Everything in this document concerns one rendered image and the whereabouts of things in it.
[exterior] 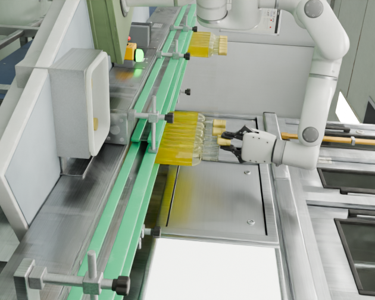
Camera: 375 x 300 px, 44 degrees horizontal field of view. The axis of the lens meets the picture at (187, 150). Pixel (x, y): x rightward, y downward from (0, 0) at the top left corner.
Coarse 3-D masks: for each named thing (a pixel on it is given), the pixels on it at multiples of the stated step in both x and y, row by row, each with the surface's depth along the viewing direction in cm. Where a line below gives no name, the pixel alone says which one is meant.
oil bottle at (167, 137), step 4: (164, 136) 145; (168, 136) 145; (172, 136) 145; (176, 136) 145; (180, 136) 145; (184, 136) 145; (188, 136) 146; (192, 136) 146; (196, 136) 146; (168, 140) 143; (172, 140) 143; (176, 140) 143; (180, 140) 143; (184, 140) 143; (188, 140) 143; (192, 140) 143; (196, 140) 143; (200, 140) 144; (200, 144) 143
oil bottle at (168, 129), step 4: (164, 128) 150; (168, 128) 150; (172, 128) 151; (176, 128) 151; (180, 128) 151; (184, 128) 151; (188, 128) 151; (192, 128) 151; (196, 128) 151; (164, 132) 148; (168, 132) 148; (172, 132) 148; (176, 132) 148; (180, 132) 148; (184, 132) 148; (188, 132) 148; (192, 132) 149; (196, 132) 149; (200, 132) 149; (200, 136) 148; (204, 136) 150
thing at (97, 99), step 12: (96, 60) 108; (96, 72) 119; (96, 84) 120; (108, 84) 121; (96, 96) 122; (108, 96) 122; (96, 108) 123; (108, 108) 123; (108, 120) 125; (96, 132) 122; (108, 132) 125; (96, 144) 117
